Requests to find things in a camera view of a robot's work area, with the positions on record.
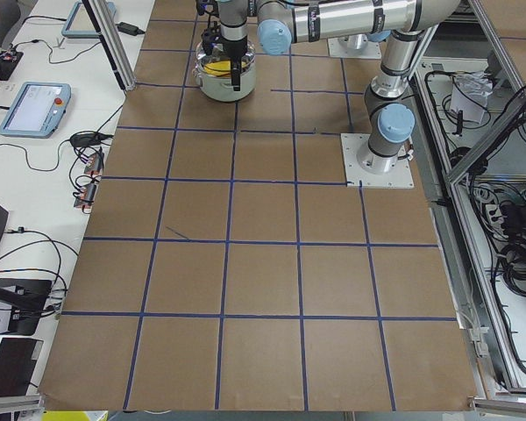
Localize pale green electric pot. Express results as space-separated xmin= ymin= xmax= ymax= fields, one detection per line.
xmin=193 ymin=62 xmax=257 ymax=103

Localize glass pot lid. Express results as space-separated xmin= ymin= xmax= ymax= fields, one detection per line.
xmin=194 ymin=40 xmax=255 ymax=79

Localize yellow corn cob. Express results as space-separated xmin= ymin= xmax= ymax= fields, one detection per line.
xmin=203 ymin=61 xmax=231 ymax=78

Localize near teach pendant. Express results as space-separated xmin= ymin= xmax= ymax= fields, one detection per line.
xmin=0 ymin=82 xmax=72 ymax=139

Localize teach pendant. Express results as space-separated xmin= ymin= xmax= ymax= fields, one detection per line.
xmin=0 ymin=82 xmax=72 ymax=139
xmin=60 ymin=1 xmax=98 ymax=39

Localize black power adapter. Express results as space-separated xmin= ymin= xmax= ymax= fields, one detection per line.
xmin=117 ymin=22 xmax=146 ymax=36

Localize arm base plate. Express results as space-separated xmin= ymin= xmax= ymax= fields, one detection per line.
xmin=328 ymin=32 xmax=389 ymax=60
xmin=340 ymin=133 xmax=414 ymax=189

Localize aluminium frame post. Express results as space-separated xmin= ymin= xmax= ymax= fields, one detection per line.
xmin=82 ymin=0 xmax=136 ymax=91

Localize far teach pendant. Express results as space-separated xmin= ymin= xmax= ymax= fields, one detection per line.
xmin=60 ymin=1 xmax=98 ymax=39

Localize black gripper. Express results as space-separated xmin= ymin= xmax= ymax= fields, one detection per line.
xmin=201 ymin=24 xmax=246 ymax=92

